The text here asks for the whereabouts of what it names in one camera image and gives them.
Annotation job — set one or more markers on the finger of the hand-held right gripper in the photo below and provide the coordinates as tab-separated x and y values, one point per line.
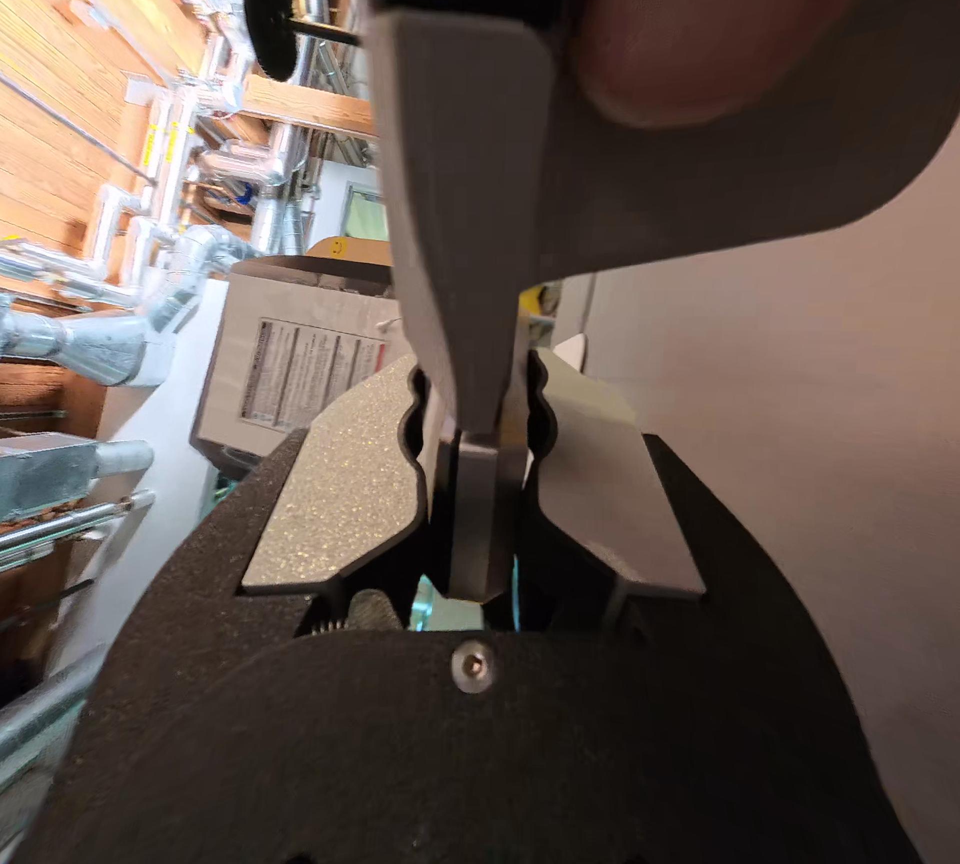
457	204

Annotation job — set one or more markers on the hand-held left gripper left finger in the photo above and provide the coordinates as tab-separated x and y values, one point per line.
337	489

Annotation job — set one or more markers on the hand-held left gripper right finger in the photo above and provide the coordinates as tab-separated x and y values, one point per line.
607	497

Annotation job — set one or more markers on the black hdmi switch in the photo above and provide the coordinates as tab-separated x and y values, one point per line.
476	519

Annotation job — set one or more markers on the person's right hand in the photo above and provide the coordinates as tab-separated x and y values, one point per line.
712	17

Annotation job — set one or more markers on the cardboard box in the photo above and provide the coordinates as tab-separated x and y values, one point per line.
352	251

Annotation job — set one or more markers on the printed instruction sheet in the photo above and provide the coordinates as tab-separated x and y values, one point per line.
300	369

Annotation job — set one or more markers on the black round ceiling fixture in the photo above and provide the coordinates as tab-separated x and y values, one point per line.
266	17

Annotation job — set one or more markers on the silver insulated pipes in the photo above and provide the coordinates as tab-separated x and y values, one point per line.
97	347

